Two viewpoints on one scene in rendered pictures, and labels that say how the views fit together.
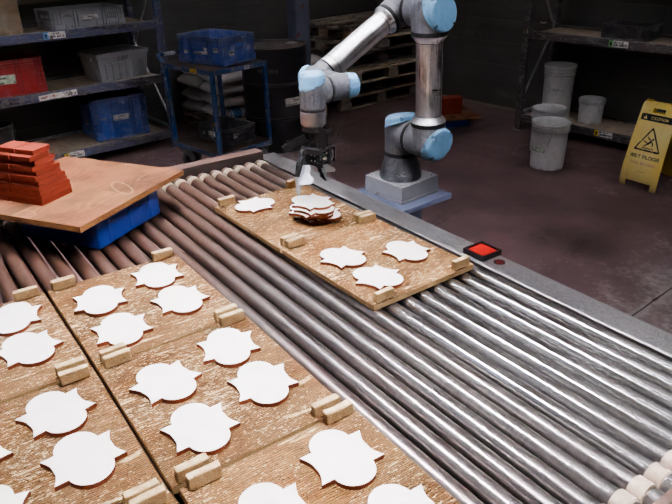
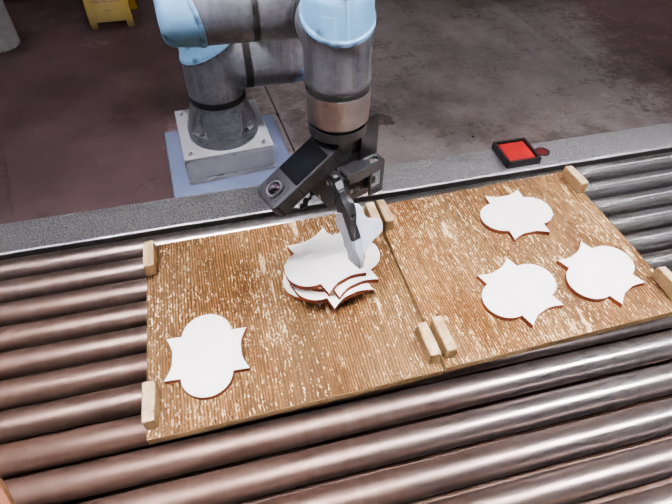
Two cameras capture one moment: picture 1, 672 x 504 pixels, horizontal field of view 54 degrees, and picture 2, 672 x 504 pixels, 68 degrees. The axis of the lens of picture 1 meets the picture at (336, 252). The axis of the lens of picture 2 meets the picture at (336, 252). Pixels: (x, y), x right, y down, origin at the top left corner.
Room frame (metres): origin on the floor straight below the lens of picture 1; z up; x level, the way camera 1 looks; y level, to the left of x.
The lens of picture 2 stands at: (1.71, 0.54, 1.57)
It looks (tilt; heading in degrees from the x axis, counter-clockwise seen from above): 48 degrees down; 291
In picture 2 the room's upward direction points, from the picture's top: straight up
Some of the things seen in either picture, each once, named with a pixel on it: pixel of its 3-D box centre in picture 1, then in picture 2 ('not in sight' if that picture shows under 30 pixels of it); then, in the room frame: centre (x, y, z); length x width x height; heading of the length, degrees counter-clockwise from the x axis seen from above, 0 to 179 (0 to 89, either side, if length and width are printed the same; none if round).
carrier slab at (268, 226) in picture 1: (292, 214); (280, 305); (1.96, 0.14, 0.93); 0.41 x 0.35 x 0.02; 36
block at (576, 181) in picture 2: (460, 262); (574, 179); (1.55, -0.33, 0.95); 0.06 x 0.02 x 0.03; 126
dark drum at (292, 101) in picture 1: (276, 95); not in sight; (5.86, 0.49, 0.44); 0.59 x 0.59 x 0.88
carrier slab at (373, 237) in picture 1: (374, 258); (514, 255); (1.63, -0.11, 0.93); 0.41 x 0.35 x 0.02; 36
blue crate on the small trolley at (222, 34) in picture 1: (216, 47); not in sight; (5.27, 0.88, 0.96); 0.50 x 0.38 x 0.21; 54
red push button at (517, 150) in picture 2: (482, 251); (515, 153); (1.67, -0.41, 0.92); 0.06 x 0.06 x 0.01; 35
